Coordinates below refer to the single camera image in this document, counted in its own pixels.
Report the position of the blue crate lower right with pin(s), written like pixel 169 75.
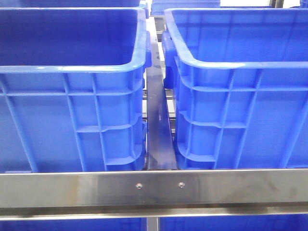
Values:
pixel 296 222

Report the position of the right rail screw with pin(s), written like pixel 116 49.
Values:
pixel 181 185

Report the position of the blue crate back right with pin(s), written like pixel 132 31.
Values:
pixel 159 6

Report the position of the left rail screw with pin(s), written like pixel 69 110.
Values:
pixel 138 185

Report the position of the left blue plastic crate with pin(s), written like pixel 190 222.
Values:
pixel 71 86

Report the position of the rail screw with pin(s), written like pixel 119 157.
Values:
pixel 138 185
pixel 181 185

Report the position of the right blue plastic crate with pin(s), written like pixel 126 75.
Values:
pixel 240 85

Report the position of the steel front rack rail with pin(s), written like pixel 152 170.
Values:
pixel 92 195

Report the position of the blue crate back left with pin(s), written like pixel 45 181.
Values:
pixel 81 3

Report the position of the steel centre divider bar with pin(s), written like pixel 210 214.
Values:
pixel 161 154

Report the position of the blue plastic crate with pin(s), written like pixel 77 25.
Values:
pixel 240 85
pixel 71 86

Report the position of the blue crate lower left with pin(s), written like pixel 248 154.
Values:
pixel 113 224

